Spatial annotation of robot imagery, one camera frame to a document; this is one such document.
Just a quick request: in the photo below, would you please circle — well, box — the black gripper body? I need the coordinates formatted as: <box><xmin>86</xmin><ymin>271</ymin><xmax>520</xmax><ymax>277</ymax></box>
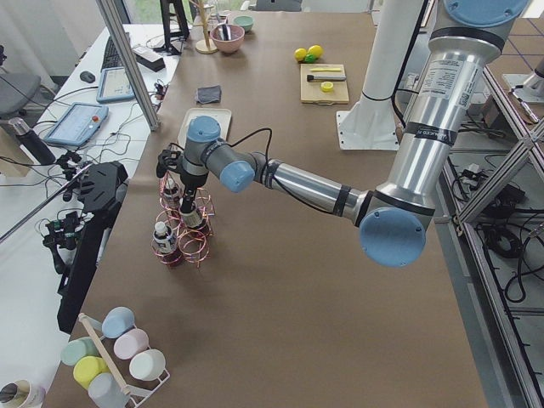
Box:
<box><xmin>156</xmin><ymin>144</ymin><xmax>208</xmax><ymax>190</ymax></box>

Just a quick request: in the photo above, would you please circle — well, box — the tea bottle with white cap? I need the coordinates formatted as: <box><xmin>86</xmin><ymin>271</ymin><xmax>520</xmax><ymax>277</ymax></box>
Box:
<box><xmin>180</xmin><ymin>207</ymin><xmax>211</xmax><ymax>236</ymax></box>

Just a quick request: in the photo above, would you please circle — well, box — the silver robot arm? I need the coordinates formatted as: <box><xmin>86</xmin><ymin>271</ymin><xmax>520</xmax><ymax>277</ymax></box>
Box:
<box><xmin>156</xmin><ymin>1</ymin><xmax>526</xmax><ymax>267</ymax></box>

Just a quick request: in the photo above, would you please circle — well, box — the tea bottle in rack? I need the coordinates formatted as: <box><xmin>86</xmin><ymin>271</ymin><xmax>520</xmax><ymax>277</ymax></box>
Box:
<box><xmin>162</xmin><ymin>178</ymin><xmax>180</xmax><ymax>210</ymax></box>
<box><xmin>153</xmin><ymin>221</ymin><xmax>184</xmax><ymax>267</ymax></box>

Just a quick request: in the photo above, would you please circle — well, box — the cream serving tray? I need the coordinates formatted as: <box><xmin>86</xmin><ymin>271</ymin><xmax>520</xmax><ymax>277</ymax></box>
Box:
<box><xmin>178</xmin><ymin>108</ymin><xmax>231</xmax><ymax>148</ymax></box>

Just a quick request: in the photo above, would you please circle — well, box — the grey folded cloth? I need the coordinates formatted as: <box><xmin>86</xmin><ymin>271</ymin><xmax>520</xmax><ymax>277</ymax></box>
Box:
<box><xmin>195</xmin><ymin>85</ymin><xmax>222</xmax><ymax>105</ymax></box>

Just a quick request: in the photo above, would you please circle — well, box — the blue teach pendant tablet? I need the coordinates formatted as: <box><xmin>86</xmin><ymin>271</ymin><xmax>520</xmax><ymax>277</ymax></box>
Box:
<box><xmin>43</xmin><ymin>103</ymin><xmax>109</xmax><ymax>147</ymax></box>

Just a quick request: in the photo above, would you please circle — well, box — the black computer mouse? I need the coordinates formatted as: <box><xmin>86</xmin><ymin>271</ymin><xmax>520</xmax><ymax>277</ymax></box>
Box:
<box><xmin>80</xmin><ymin>71</ymin><xmax>96</xmax><ymax>83</ymax></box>

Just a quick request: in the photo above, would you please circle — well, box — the black keyboard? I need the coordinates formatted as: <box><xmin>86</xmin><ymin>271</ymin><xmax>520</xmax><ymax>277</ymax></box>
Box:
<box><xmin>100</xmin><ymin>37</ymin><xmax>123</xmax><ymax>71</ymax></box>

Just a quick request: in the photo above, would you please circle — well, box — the wooden mug tree stand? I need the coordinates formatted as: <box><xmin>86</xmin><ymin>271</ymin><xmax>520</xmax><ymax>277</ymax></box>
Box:
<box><xmin>190</xmin><ymin>0</ymin><xmax>218</xmax><ymax>54</ymax></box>

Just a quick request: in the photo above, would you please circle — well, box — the black thermos bottle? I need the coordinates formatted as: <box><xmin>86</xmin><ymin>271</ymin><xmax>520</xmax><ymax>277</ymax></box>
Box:
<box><xmin>8</xmin><ymin>117</ymin><xmax>56</xmax><ymax>165</ymax></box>

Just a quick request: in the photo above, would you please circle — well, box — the pink bowl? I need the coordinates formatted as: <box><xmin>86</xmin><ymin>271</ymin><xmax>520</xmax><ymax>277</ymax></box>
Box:
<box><xmin>210</xmin><ymin>24</ymin><xmax>245</xmax><ymax>54</ymax></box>

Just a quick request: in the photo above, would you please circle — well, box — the blue cup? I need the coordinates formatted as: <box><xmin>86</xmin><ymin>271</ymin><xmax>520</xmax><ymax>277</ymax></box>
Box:
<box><xmin>102</xmin><ymin>306</ymin><xmax>135</xmax><ymax>339</ymax></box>

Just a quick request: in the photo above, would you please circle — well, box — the pink cup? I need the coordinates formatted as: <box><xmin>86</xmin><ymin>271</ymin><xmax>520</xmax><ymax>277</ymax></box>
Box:
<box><xmin>114</xmin><ymin>328</ymin><xmax>150</xmax><ymax>360</ymax></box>

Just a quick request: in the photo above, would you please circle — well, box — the mint green bowl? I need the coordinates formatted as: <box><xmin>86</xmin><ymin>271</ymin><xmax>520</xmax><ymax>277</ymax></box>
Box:
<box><xmin>233</xmin><ymin>15</ymin><xmax>254</xmax><ymax>33</ymax></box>

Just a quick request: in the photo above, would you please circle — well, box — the steel cylinder muddler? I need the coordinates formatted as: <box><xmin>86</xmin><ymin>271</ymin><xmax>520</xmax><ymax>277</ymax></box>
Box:
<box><xmin>306</xmin><ymin>74</ymin><xmax>347</xmax><ymax>82</ymax></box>

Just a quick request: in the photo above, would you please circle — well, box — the yellow lemon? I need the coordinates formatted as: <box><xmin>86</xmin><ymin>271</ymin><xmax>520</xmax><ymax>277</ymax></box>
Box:
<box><xmin>294</xmin><ymin>48</ymin><xmax>308</xmax><ymax>62</ymax></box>
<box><xmin>307</xmin><ymin>44</ymin><xmax>324</xmax><ymax>59</ymax></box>

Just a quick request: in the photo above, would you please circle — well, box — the white cup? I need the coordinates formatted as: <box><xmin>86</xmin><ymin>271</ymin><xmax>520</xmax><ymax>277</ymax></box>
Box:
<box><xmin>129</xmin><ymin>348</ymin><xmax>166</xmax><ymax>381</ymax></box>

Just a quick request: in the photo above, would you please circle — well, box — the half lemon slice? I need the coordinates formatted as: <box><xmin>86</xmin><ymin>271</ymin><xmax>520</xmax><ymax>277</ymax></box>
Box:
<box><xmin>320</xmin><ymin>82</ymin><xmax>334</xmax><ymax>93</ymax></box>

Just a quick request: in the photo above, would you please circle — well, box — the wooden cutting board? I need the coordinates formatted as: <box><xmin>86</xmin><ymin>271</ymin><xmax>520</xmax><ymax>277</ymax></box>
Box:
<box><xmin>300</xmin><ymin>64</ymin><xmax>349</xmax><ymax>105</ymax></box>

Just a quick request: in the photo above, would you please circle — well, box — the green lime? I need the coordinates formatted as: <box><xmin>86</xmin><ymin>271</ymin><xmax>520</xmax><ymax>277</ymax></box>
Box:
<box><xmin>303</xmin><ymin>54</ymin><xmax>317</xmax><ymax>64</ymax></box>

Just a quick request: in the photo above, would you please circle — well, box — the yellow plastic knife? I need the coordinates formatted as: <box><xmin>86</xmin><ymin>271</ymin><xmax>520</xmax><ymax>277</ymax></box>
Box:
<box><xmin>310</xmin><ymin>66</ymin><xmax>343</xmax><ymax>72</ymax></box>

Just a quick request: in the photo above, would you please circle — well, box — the pale green cup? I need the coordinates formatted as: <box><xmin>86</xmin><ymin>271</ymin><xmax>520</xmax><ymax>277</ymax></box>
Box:
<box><xmin>60</xmin><ymin>337</ymin><xmax>99</xmax><ymax>366</ymax></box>

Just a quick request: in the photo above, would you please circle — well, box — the yellow cup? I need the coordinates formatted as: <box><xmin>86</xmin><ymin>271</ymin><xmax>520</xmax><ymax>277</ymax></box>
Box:
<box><xmin>72</xmin><ymin>356</ymin><xmax>110</xmax><ymax>389</ymax></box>

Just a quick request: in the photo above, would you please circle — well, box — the grey cup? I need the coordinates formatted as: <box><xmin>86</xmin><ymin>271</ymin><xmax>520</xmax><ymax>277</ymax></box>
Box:
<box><xmin>88</xmin><ymin>373</ymin><xmax>129</xmax><ymax>408</ymax></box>

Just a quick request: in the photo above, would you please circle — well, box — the paper tape roll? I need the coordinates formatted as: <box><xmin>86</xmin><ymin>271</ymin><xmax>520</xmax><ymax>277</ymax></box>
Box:
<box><xmin>1</xmin><ymin>380</ymin><xmax>46</xmax><ymax>408</ymax></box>

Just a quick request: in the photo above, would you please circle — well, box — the copper wire bottle rack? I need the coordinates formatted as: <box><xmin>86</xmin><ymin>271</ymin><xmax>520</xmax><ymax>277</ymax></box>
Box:
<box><xmin>150</xmin><ymin>172</ymin><xmax>215</xmax><ymax>268</ymax></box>

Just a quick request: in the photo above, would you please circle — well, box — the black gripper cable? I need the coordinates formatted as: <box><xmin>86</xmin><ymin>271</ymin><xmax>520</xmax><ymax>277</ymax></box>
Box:
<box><xmin>229</xmin><ymin>127</ymin><xmax>281</xmax><ymax>201</ymax></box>

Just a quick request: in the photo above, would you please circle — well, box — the aluminium frame post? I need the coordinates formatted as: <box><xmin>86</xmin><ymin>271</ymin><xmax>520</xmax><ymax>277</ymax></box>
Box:
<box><xmin>96</xmin><ymin>0</ymin><xmax>160</xmax><ymax>131</ymax></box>

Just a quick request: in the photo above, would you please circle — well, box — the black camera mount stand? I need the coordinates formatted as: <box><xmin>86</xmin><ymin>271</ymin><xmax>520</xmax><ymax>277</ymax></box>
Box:
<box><xmin>42</xmin><ymin>161</ymin><xmax>128</xmax><ymax>334</ymax></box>

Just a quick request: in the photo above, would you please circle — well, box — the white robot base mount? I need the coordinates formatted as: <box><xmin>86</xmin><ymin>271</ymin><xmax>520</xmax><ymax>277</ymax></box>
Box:
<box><xmin>337</xmin><ymin>0</ymin><xmax>427</xmax><ymax>150</ymax></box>

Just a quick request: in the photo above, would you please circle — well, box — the white wire cup rack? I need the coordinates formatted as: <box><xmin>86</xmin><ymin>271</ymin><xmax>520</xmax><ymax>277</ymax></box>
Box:
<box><xmin>77</xmin><ymin>313</ymin><xmax>171</xmax><ymax>407</ymax></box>

